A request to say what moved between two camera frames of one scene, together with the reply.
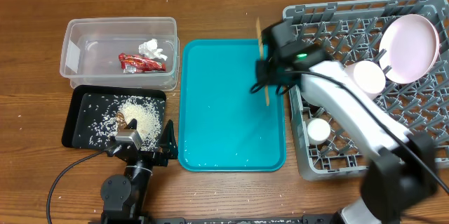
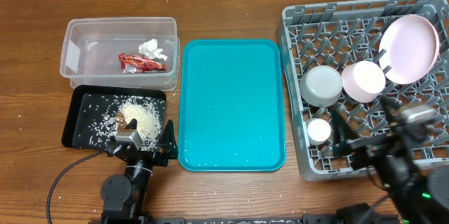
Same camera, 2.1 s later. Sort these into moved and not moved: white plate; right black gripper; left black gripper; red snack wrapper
Moved: right black gripper
Not moved: left black gripper; white plate; red snack wrapper
